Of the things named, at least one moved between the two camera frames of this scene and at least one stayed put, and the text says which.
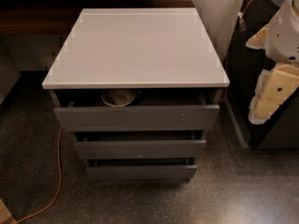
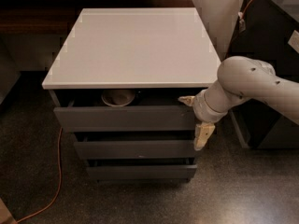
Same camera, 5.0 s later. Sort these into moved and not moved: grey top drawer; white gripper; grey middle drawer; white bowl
Moved: white gripper
Not moved: grey middle drawer; grey top drawer; white bowl
